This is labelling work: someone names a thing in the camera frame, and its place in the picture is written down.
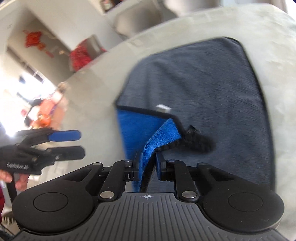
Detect beige chair right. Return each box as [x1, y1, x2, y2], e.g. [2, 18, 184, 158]
[164, 0, 220, 17]

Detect red chinese knot decoration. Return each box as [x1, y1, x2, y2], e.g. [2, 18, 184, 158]
[23, 30, 54, 58]

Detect person's left hand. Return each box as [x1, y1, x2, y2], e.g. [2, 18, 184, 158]
[0, 170, 29, 191]

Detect orange items on side table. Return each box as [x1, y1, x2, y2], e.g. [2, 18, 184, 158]
[23, 90, 65, 130]

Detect chair with red cloth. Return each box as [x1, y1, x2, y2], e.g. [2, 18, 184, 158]
[69, 35, 107, 72]

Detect beige chair left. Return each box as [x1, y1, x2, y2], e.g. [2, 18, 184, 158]
[114, 1, 164, 38]

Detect blue and grey towel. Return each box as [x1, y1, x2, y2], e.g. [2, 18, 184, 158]
[115, 37, 275, 189]

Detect beige chair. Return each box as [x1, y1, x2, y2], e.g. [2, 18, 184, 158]
[114, 1, 164, 38]
[164, 0, 220, 17]

